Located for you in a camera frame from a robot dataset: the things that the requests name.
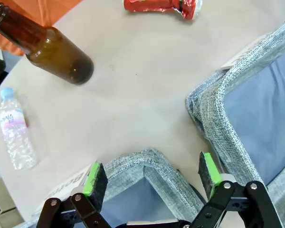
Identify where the person in orange hoodie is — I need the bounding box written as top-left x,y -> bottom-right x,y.
0,0 -> 84,57

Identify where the white Plastic label sign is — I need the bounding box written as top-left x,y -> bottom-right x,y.
219,33 -> 275,71

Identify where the grey fabric basket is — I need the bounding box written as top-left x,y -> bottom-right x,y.
185,15 -> 285,228
26,147 -> 206,228

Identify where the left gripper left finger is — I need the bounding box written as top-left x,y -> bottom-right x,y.
35,162 -> 112,228

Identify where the crushed red can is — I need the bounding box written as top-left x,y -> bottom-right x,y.
123,0 -> 203,20

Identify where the white Bottle label sign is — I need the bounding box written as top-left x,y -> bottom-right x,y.
29,163 -> 95,220

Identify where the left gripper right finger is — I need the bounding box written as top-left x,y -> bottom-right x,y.
190,151 -> 283,228

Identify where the wide dark brown glass bottle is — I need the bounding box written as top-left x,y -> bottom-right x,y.
0,3 -> 95,86

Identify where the small water bottle pink label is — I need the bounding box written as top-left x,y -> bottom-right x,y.
0,87 -> 38,171

